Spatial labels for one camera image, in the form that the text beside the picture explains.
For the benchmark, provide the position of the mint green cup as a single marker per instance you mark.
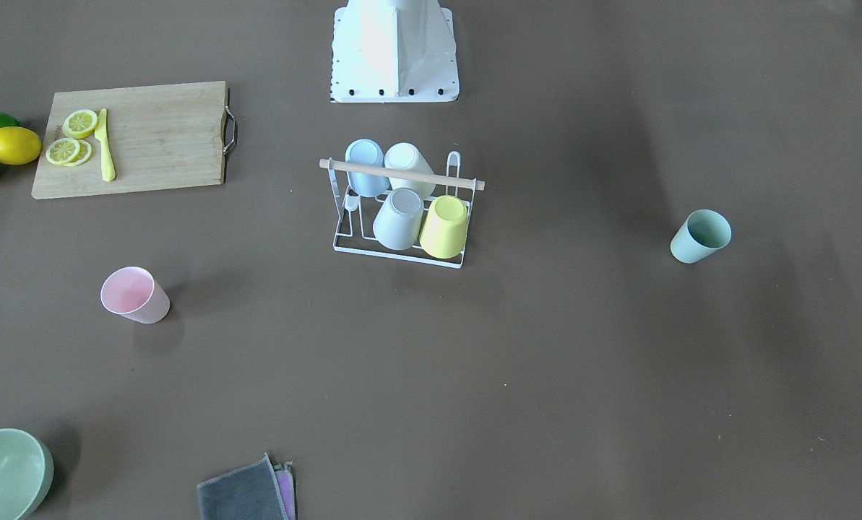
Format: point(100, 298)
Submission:
point(704, 232)

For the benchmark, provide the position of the pink cup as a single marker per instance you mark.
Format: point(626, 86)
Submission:
point(132, 292)

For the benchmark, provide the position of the yellow cup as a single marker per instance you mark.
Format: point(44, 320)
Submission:
point(444, 232)

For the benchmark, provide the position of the grey cup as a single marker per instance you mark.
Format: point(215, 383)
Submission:
point(398, 221)

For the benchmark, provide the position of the white cup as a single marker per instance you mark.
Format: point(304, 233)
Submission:
point(407, 157)

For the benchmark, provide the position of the purple cloth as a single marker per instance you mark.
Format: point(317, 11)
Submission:
point(284, 474)

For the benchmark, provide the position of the wooden cutting board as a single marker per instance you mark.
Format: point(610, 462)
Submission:
point(161, 137)

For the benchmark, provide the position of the grey cloth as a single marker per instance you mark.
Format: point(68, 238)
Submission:
point(249, 492)

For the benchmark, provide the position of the yellow plastic knife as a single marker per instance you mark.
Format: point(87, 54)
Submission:
point(101, 132)

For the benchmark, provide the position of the lemon slice lower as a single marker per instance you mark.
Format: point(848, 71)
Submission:
point(84, 154)

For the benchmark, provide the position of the lemon slice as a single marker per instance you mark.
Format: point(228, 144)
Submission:
point(63, 151)
point(84, 154)
point(80, 124)

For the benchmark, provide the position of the lemon slice top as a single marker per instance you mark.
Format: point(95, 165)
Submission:
point(80, 124)

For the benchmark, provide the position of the lemon slice middle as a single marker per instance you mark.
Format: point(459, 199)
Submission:
point(63, 151)

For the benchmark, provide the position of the yellow lemon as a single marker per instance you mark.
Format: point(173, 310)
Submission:
point(18, 146)

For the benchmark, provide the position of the green bowl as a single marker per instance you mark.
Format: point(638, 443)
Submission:
point(26, 471)

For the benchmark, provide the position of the white wire cup rack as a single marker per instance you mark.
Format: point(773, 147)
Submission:
point(356, 213)

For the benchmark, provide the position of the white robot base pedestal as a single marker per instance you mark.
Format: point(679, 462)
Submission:
point(394, 52)

